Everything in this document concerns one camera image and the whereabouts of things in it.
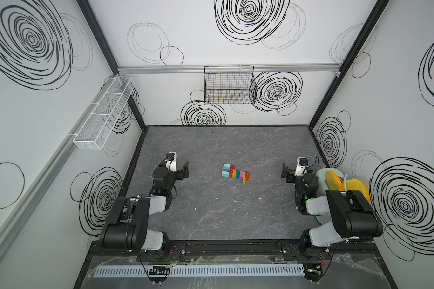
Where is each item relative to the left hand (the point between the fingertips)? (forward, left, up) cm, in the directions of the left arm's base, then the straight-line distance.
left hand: (177, 160), depth 90 cm
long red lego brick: (+3, -28, -10) cm, 30 cm away
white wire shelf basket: (+15, +30, +23) cm, 41 cm away
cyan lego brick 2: (+3, -25, -10) cm, 27 cm away
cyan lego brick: (-2, -24, -9) cm, 26 cm away
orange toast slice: (-15, -67, +12) cm, 70 cm away
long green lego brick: (-4, -35, -8) cm, 36 cm away
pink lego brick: (-3, -33, -8) cm, 34 cm away
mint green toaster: (-15, -65, +5) cm, 67 cm away
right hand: (0, -60, 0) cm, 60 cm away
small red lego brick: (-3, -37, -8) cm, 38 cm away
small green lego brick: (-3, -29, -8) cm, 30 cm away
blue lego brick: (-2, -31, -8) cm, 32 cm away
